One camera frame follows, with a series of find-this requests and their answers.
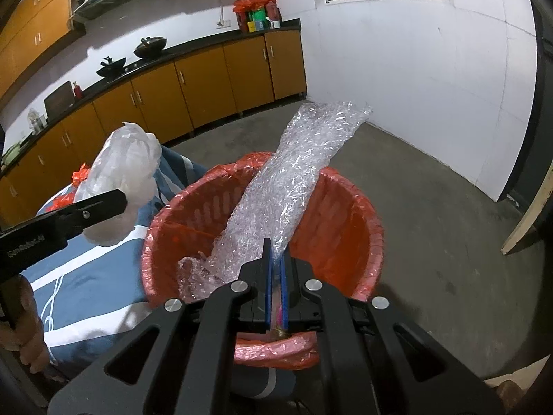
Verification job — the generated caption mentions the upper wooden kitchen cabinets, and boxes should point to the upper wooden kitchen cabinets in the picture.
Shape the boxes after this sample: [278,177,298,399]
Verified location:
[0,0,280,109]

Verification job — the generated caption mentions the clear bubble wrap sheet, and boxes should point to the clear bubble wrap sheet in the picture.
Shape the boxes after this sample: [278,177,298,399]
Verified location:
[178,102,372,303]

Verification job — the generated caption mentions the black countertop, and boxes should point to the black countertop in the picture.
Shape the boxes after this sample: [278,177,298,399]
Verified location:
[1,18,302,176]

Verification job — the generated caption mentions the white translucent plastic bag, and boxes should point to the white translucent plastic bag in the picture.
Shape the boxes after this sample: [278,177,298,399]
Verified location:
[74,123,162,246]

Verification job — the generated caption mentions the small red plastic bag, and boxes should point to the small red plastic bag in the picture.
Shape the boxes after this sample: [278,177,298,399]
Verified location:
[71,162,90,188]

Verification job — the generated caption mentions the white wooden frame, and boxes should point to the white wooden frame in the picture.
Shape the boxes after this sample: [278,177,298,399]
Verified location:
[500,162,553,256]

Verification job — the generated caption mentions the dark wooden cutting board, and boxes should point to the dark wooden cutting board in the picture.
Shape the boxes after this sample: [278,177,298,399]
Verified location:
[44,81,76,124]

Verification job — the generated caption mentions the person left hand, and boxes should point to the person left hand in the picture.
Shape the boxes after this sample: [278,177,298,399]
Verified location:
[0,276,50,374]

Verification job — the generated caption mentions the red bottle on counter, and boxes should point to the red bottle on counter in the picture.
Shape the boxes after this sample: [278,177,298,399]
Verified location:
[72,82,83,100]

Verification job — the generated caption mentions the red plastic trash basket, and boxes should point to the red plastic trash basket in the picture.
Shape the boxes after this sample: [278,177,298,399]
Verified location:
[140,151,385,370]

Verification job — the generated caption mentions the red bag on counter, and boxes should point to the red bag on counter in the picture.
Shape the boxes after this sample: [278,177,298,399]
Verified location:
[233,0,278,13]

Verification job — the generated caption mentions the blue striped tablecloth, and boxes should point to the blue striped tablecloth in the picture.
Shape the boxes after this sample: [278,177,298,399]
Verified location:
[24,148,206,382]

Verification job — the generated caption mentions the wooden kitchen cabinets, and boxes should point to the wooden kitchen cabinets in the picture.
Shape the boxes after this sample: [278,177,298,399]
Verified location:
[1,20,307,228]
[0,0,280,109]

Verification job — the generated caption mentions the black wok with lid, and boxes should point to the black wok with lid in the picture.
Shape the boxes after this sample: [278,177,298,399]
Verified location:
[134,37,167,59]

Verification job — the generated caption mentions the lower wooden kitchen cabinets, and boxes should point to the lower wooden kitchen cabinets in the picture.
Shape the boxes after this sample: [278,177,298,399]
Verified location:
[1,20,307,228]

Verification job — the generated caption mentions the glass jar on counter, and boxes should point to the glass jar on counter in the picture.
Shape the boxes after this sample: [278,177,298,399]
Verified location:
[27,108,47,135]

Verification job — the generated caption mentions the green box on counter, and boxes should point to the green box on counter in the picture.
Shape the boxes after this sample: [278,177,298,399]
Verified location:
[250,8,268,32]

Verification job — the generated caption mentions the black wok pan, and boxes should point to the black wok pan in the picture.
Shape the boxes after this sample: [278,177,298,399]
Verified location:
[96,56,126,80]

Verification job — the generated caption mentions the green cooking pot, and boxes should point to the green cooking pot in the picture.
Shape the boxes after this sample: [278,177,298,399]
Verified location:
[2,142,21,166]

